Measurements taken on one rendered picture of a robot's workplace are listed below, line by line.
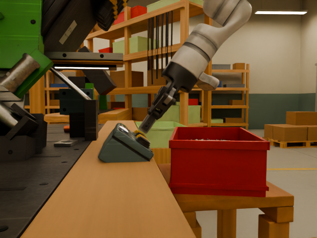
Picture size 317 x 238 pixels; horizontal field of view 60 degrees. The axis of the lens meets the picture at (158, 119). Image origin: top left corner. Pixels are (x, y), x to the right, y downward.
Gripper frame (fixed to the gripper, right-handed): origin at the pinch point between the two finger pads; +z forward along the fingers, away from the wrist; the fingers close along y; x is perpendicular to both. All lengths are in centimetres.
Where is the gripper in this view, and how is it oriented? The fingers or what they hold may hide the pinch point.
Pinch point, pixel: (146, 124)
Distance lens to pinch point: 60.3
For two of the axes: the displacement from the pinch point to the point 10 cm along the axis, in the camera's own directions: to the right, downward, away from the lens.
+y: 1.3, 0.7, -9.9
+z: -5.7, 8.2, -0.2
